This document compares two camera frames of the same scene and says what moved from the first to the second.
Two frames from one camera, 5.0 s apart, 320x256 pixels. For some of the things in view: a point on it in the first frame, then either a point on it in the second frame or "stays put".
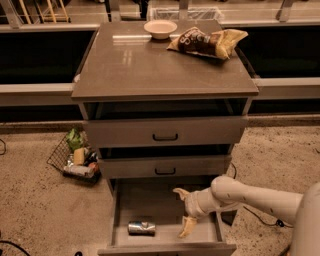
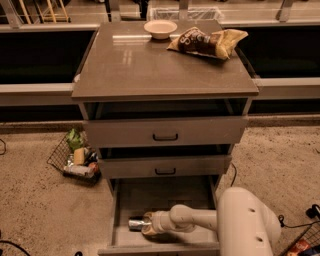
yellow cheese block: (79, 156) stays put
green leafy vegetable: (74, 138) stays put
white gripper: (190, 205) to (159, 220)
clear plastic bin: (184, 13) stays put
